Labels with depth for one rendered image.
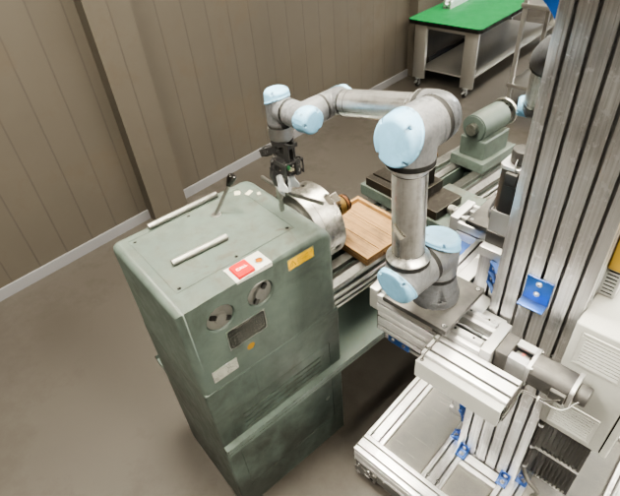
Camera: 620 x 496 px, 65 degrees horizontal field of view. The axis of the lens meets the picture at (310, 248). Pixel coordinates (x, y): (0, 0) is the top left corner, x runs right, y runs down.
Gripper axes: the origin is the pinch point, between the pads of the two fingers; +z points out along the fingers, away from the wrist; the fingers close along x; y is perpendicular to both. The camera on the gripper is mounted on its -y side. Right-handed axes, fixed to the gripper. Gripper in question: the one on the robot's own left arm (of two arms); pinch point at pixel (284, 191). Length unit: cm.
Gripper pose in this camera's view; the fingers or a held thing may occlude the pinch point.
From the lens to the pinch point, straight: 163.6
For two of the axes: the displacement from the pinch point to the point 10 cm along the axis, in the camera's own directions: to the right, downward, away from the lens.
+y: 6.4, 4.5, -6.2
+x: 7.6, -4.6, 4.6
